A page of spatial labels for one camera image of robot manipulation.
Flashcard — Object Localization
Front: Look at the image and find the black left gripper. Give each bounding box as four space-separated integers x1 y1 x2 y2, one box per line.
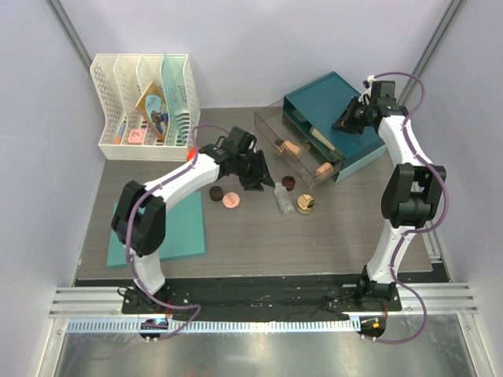
234 151 275 192

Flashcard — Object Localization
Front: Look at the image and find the clear rectangular bottle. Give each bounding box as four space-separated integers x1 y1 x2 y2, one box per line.
274 182 295 216

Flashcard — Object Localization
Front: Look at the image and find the cream gold pump bottle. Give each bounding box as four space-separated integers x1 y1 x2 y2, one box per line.
310 126 339 154

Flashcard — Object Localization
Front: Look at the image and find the peach foundation bottle black cap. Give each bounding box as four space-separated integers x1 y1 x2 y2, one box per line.
274 139 302 158

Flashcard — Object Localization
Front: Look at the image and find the clear smoked drawer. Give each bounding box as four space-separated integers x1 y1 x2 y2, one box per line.
321 158 345 182
254 100 344 189

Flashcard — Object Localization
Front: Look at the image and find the small beige concealer tube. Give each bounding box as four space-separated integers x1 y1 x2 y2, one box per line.
315 159 340 178

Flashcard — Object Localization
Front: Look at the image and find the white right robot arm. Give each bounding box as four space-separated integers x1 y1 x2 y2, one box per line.
332 81 446 310

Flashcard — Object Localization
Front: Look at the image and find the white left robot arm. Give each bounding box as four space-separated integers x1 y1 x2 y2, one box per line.
111 145 274 313

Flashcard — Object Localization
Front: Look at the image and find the dark amber round jar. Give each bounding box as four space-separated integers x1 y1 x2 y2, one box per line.
281 175 296 192

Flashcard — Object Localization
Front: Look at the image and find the pink round compact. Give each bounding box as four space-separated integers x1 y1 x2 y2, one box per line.
222 192 240 209

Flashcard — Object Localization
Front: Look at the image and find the teal drawer cabinet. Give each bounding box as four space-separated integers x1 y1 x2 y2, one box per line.
283 71 387 183

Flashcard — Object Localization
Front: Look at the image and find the red cube block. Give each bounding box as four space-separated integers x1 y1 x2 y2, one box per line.
186 148 196 161

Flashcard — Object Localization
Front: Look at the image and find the illustrated picture book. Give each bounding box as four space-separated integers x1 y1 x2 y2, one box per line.
135 82 170 142

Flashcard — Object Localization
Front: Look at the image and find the pink square eraser box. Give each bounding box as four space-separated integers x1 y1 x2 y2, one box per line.
127 129 146 145

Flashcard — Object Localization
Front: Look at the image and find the white mesh file organizer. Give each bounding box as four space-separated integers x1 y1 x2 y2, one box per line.
90 53 200 162

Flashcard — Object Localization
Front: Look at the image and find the orange blue marker pen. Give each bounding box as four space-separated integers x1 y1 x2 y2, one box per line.
112 121 127 145

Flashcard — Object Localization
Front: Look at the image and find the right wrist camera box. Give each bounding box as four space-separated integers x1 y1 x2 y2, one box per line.
370 80 396 106

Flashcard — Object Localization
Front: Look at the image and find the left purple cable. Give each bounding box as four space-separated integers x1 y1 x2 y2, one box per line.
88 124 233 361

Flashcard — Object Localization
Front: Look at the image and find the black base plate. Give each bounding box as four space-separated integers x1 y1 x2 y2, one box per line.
117 274 402 322

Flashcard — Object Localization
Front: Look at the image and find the aluminium front rail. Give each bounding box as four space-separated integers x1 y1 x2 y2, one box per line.
50 284 478 335

